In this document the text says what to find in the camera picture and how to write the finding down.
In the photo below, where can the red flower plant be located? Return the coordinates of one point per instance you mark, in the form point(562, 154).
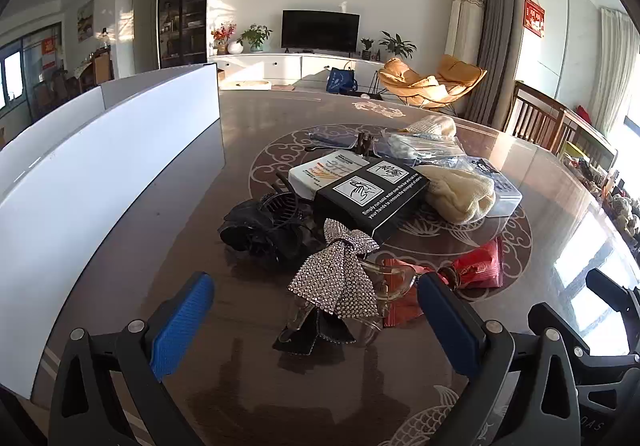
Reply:
point(222, 34)

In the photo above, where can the green potted plant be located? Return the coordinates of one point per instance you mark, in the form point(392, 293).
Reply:
point(256, 36)

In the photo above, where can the covered standing air conditioner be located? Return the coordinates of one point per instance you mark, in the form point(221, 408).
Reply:
point(466, 21)

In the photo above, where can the row of small figurines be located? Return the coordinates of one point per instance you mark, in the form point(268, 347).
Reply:
point(615, 196)

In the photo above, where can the blue tinted glasses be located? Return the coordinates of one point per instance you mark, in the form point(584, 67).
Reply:
point(330, 136)

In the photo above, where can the cream knitted mitt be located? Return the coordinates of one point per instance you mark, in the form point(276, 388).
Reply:
point(460, 196)

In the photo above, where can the large leafy potted plant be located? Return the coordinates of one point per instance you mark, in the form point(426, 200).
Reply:
point(397, 45)

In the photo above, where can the small potted plant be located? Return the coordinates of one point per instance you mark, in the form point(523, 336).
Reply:
point(367, 46)

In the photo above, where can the black hair claw clip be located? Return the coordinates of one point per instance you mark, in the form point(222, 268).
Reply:
point(260, 231)

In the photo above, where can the grey curtain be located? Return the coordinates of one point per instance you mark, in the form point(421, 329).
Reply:
point(492, 26)

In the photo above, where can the framed wall painting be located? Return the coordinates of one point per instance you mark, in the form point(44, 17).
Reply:
point(85, 21)

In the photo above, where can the white flat lotion bottle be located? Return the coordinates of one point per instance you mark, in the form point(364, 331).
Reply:
point(310, 176)

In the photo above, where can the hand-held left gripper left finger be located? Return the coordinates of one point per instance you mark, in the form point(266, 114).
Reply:
point(182, 321)

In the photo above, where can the black television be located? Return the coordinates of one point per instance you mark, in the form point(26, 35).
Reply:
point(320, 29)

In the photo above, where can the blue tote bag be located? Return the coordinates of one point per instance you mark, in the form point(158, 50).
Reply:
point(341, 80)

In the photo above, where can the white sheer curtain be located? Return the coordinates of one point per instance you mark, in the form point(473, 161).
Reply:
point(617, 66)

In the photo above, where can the wooden dining chair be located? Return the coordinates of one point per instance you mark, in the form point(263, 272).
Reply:
point(101, 66)

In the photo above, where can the clear plastic box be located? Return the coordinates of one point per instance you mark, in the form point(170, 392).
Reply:
point(505, 196)

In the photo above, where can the red wall hanging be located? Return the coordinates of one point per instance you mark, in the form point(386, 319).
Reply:
point(534, 17)

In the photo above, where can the white television console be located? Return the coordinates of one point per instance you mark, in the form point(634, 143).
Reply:
point(280, 66)

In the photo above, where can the rhinestone bow hair clip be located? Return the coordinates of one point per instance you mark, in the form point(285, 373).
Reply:
point(335, 276)

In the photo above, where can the black cardboard box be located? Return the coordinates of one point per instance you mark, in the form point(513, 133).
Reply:
point(370, 206)

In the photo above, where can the bag of cotton swabs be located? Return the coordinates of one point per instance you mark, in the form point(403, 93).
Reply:
point(425, 146)

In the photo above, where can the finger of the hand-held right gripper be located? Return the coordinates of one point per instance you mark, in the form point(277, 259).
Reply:
point(592, 352)
point(612, 293)

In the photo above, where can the white round vase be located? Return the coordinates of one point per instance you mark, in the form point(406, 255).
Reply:
point(235, 47)

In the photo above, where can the yellow white waffle cloth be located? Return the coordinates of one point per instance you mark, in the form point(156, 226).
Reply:
point(430, 124)

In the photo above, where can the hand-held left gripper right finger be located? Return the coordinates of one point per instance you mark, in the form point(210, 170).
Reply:
point(450, 326)

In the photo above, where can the orange lounge chair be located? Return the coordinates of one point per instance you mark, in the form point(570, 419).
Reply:
point(425, 81)

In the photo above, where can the red cloth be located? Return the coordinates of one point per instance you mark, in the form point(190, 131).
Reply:
point(585, 115)

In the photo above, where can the wooden slat chair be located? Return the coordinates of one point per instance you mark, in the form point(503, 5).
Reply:
point(585, 136)
point(530, 111)

